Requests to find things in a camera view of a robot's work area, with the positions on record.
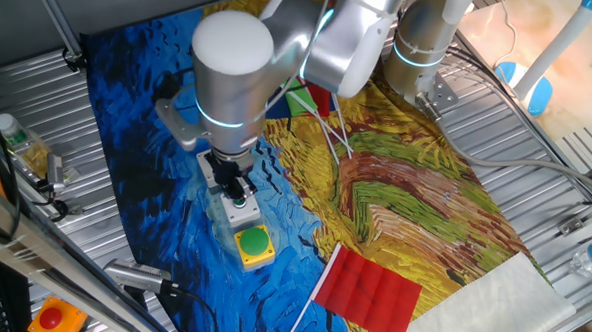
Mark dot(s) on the aluminium frame bar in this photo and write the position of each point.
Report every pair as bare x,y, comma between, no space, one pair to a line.
31,259

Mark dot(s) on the small green flag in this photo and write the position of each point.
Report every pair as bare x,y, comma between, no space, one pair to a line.
299,103

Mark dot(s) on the orange emergency stop box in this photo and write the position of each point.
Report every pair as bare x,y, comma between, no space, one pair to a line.
51,318

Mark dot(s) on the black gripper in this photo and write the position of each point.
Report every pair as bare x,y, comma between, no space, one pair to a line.
228,173

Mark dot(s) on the painted blue yellow cloth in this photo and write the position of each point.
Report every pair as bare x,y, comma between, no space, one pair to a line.
399,200

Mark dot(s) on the grey box red button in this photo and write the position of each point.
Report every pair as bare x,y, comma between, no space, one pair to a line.
205,169

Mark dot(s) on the white blue stand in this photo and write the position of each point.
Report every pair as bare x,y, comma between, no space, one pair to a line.
551,52

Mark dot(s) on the large red flag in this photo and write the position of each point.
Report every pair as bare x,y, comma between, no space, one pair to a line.
370,294

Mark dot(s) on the silver ribbed camera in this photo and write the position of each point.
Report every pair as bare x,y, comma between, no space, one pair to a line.
136,275

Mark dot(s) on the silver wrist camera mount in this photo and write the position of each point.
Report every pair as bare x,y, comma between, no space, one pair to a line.
178,123

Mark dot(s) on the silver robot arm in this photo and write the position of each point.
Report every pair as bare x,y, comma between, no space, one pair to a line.
230,68

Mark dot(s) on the black pole clamp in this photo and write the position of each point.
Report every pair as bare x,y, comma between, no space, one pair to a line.
74,61

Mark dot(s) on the grey box small green button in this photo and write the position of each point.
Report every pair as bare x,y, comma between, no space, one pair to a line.
246,216

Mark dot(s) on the small silver camera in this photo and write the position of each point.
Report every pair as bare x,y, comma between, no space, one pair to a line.
54,173

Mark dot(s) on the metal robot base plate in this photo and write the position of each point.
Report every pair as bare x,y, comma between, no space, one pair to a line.
442,90

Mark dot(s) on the light wooden board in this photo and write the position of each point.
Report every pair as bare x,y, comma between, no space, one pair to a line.
487,29

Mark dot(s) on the small red flag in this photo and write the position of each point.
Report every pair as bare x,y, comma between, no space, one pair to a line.
321,99

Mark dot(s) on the grey metal pole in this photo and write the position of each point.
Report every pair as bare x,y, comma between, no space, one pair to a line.
54,18

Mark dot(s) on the yellow box green mushroom button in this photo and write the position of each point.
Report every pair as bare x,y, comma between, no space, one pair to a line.
254,241

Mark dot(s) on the clear bottle yellow contents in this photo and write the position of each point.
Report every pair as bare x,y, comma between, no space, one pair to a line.
24,144

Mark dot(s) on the aluminium profile bracket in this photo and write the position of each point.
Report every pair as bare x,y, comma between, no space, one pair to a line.
584,216

